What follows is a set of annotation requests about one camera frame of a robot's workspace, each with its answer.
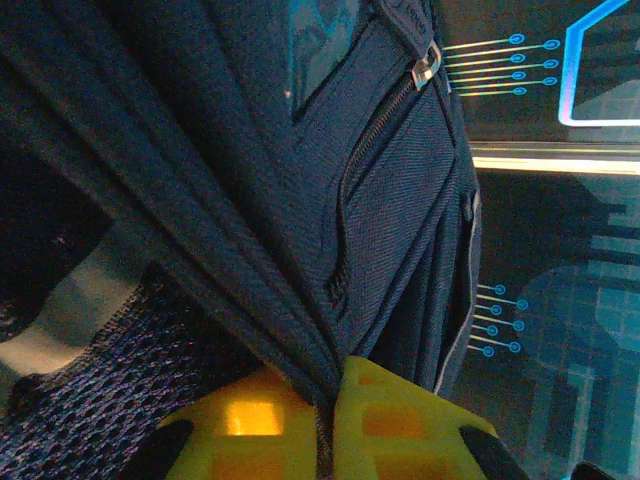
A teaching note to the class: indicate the navy blue backpack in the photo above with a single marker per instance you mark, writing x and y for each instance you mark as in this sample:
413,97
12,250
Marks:
225,175

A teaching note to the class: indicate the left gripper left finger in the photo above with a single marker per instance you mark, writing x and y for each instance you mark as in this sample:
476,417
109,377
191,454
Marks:
240,435

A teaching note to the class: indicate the aluminium frame post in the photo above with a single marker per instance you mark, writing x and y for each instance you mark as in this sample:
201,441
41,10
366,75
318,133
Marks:
550,159

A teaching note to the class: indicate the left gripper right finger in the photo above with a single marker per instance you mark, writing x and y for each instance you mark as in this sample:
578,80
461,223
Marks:
400,430

